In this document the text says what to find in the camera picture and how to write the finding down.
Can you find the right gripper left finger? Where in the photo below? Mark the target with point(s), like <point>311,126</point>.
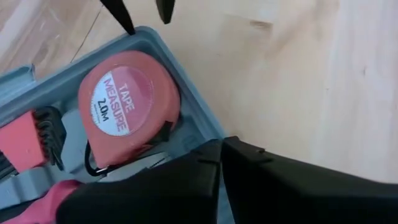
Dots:
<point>155,199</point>

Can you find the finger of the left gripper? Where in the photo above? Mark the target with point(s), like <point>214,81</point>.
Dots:
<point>119,14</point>
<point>165,11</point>

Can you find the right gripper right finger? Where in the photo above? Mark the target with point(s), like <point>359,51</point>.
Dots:
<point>311,202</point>

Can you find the grey plastic tool case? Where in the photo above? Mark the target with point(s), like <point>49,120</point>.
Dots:
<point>192,118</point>

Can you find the red tape measure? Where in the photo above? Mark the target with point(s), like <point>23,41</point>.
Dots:
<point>130,105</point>

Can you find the small red black tool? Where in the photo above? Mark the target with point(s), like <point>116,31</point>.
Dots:
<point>21,143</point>

